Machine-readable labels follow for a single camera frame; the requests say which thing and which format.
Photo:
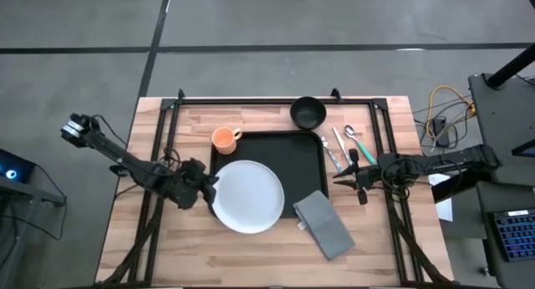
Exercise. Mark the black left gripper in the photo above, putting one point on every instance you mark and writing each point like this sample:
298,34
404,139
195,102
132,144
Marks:
186,193

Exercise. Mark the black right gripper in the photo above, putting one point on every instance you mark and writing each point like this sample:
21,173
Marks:
364,178

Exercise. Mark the white round plate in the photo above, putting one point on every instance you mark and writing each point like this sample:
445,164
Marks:
248,197

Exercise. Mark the grey cloth napkin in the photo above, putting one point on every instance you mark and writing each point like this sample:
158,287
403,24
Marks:
324,224

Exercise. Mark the black bowl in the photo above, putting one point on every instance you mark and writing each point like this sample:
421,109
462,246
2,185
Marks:
308,113

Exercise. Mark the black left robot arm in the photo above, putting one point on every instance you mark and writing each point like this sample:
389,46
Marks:
125,161

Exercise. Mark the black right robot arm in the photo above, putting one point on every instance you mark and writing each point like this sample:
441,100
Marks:
451,161

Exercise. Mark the black plastic tray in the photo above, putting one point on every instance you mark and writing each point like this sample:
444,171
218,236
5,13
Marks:
292,159

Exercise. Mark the orange mug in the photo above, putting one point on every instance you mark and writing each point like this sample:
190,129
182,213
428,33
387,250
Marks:
224,140

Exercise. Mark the white paper sheet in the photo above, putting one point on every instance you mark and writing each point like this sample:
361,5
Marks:
445,205

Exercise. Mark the black power adapter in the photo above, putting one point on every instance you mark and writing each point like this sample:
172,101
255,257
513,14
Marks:
441,130

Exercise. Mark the dark grey desk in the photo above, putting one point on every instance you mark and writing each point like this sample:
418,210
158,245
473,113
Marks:
501,126

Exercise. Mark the backlit keyboard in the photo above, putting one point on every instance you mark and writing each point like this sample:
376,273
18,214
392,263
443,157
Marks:
516,234

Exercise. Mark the grey side stand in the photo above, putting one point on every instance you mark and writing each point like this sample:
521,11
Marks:
25,193

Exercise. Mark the black pole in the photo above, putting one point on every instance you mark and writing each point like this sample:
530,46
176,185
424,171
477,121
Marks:
512,67

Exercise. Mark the computer with blue light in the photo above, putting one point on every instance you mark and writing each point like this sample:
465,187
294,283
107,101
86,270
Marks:
12,168

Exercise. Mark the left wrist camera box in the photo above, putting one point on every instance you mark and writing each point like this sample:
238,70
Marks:
192,167

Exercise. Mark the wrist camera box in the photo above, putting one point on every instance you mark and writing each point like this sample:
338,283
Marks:
386,163
192,167

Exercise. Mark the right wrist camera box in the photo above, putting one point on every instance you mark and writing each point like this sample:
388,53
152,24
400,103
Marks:
386,163

